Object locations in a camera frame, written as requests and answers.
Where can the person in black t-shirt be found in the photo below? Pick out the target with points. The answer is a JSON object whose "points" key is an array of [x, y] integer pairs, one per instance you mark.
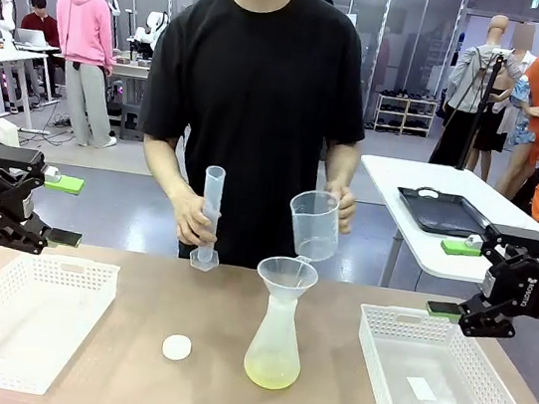
{"points": [[256, 84]]}

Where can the white shoe rack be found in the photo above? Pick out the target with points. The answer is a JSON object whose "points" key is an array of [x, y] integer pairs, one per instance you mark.
{"points": [[405, 113]]}

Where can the clear plastic measuring beaker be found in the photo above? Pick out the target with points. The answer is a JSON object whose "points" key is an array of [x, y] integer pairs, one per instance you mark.
{"points": [[313, 228]]}

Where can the person in dark red top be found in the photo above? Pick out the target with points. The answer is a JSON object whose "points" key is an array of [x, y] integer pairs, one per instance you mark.
{"points": [[40, 26]]}

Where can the silver laptop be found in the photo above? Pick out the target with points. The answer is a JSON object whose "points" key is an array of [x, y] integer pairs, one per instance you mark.
{"points": [[31, 37]]}

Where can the white perforated plastic basket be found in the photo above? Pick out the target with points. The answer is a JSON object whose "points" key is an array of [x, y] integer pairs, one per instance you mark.
{"points": [[16, 327], [444, 387]]}

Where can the mannequin in floral dress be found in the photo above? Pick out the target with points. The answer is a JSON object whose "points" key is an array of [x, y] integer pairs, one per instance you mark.
{"points": [[515, 111]]}

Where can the person in pink hoodie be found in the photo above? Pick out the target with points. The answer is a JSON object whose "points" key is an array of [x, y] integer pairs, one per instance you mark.
{"points": [[83, 25]]}

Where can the black plastic tray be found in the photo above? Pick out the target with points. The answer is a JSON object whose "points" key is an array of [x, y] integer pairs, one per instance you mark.
{"points": [[443, 214]]}

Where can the person's left hand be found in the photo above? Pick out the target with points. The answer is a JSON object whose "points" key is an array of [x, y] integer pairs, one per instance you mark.
{"points": [[346, 210]]}

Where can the grey step stool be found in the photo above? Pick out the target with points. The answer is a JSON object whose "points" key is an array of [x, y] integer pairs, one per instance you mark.
{"points": [[132, 127]]}

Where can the person's left forearm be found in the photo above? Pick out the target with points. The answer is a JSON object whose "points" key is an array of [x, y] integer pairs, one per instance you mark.
{"points": [[342, 164]]}

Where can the clear plastic graduated cylinder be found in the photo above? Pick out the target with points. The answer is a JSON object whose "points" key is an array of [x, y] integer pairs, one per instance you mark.
{"points": [[213, 189]]}

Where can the translucent plastic funnel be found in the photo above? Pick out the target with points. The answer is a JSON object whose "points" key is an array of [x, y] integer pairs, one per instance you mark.
{"points": [[286, 280]]}

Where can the black tripod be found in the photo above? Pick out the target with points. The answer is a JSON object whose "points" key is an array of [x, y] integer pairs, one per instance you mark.
{"points": [[486, 92]]}

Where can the translucent plastic conical flask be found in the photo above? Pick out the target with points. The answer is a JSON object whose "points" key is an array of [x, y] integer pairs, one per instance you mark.
{"points": [[274, 343]]}

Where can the mannequin in grey shirt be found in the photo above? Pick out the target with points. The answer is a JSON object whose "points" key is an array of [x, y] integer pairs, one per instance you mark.
{"points": [[472, 80]]}

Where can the person's right hand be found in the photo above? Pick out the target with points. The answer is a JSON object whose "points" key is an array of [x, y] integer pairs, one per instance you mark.
{"points": [[191, 221]]}

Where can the grey robot workbench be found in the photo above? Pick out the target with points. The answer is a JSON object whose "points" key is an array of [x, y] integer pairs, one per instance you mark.
{"points": [[130, 69]]}

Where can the person's right forearm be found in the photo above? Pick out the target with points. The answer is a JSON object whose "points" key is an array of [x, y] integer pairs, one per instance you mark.
{"points": [[166, 167]]}

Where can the white round flask cap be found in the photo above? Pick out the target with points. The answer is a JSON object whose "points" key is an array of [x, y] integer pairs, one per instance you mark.
{"points": [[176, 348]]}

